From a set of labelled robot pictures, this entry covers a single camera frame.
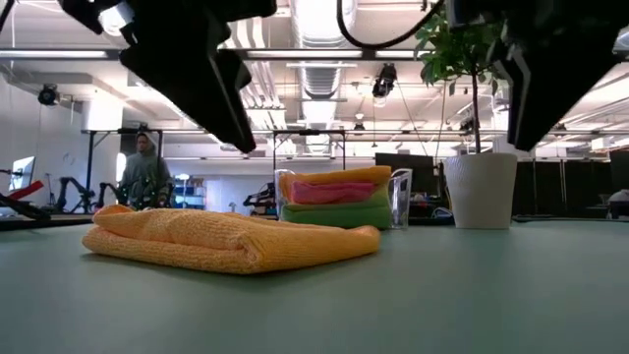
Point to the black overhead camera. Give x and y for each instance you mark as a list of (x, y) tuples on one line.
[(384, 81)]

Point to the person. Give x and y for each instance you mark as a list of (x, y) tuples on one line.
[(145, 177)]

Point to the silver ceiling air duct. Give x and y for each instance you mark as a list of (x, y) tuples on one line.
[(319, 78)]

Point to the blue storage shelf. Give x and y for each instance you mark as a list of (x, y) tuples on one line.
[(190, 194)]

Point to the white computer monitor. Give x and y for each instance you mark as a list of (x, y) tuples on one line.
[(23, 173)]

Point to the black flat monitor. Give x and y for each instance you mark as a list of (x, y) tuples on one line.
[(405, 172)]

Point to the black ceiling spotlight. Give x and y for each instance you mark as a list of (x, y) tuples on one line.
[(48, 95)]

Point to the red padded bar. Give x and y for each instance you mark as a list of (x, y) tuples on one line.
[(27, 190)]

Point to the black room partition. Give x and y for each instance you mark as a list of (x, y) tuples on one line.
[(560, 187)]

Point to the white plant pot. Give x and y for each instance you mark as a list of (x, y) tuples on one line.
[(481, 192)]

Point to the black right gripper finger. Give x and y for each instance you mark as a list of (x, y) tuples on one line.
[(550, 98)]

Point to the black background robot arm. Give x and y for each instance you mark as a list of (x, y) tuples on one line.
[(260, 199), (78, 192)]

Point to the green microfiber towel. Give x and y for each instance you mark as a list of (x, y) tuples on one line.
[(339, 215)]

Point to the clear plastic bin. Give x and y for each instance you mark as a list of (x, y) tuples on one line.
[(400, 196)]

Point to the pink microfiber towel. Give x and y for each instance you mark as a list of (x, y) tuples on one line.
[(329, 193)]

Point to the green leafy plant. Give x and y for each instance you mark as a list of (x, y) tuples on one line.
[(457, 54)]

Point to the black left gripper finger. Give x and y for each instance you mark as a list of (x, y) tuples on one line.
[(237, 71), (196, 93)]

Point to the black metal rig frame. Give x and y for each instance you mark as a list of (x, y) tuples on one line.
[(309, 133), (91, 157)]

